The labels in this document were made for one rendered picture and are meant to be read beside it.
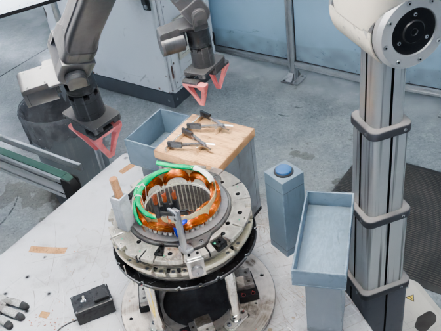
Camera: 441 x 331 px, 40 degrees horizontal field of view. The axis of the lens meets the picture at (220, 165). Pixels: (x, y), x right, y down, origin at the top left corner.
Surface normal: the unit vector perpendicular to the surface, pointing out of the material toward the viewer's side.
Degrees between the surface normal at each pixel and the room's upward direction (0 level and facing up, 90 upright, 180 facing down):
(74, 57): 126
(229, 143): 0
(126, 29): 90
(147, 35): 90
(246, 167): 90
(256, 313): 0
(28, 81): 38
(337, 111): 0
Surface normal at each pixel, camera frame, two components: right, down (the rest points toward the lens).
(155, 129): 0.84, 0.24
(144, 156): -0.52, 0.57
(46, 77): 0.04, -0.28
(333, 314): -0.23, 0.61
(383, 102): 0.33, 0.55
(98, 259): -0.12, -0.79
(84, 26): 0.28, 0.92
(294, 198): 0.58, 0.43
